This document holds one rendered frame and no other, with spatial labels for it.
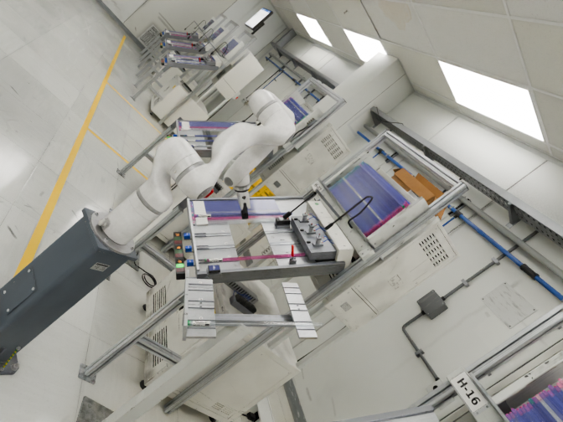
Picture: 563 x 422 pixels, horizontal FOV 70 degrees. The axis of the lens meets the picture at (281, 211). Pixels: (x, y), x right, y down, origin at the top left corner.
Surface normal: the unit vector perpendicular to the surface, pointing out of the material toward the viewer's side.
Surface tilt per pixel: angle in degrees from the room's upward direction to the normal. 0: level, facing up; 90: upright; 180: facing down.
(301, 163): 90
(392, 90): 90
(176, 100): 90
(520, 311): 90
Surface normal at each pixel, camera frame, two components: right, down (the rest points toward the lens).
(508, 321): -0.58, -0.60
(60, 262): -0.40, -0.32
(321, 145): 0.26, 0.50
